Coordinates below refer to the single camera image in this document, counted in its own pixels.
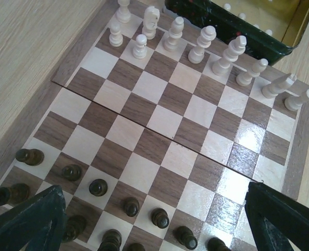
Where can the wooden folding chess board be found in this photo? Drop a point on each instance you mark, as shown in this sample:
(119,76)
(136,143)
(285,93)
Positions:
(145,146)

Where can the gold metal tray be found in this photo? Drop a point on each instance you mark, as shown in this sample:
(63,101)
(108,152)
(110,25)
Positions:
(273,28)

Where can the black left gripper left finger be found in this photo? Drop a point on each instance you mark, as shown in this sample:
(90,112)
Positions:
(38,223)

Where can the white bishop on board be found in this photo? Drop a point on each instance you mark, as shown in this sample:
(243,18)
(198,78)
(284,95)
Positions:
(278,85)

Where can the white rook far corner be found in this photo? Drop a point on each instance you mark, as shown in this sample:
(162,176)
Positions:
(123,14)

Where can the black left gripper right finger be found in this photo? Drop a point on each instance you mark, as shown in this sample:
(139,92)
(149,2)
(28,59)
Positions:
(275,219)

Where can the white knight piece far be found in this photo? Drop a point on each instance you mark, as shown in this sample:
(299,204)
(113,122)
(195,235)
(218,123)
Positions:
(150,22)

